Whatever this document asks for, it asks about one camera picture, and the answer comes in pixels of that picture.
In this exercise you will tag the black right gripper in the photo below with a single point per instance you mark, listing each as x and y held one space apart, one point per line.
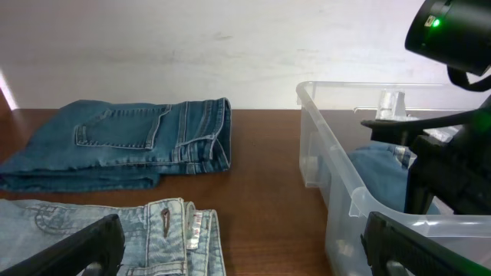
457 172

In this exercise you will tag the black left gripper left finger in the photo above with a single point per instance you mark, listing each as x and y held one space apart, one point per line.
97 249

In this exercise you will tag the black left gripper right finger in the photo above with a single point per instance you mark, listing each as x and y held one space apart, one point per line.
393 249

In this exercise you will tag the medium blue jeans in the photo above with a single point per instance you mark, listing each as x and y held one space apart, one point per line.
384 169

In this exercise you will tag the clear plastic storage bin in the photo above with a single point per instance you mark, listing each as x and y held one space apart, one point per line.
331 127

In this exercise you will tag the light blue jeans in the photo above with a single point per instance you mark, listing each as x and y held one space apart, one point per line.
166 237

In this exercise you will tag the dark blue folded jeans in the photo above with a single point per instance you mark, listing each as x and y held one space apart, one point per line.
92 145

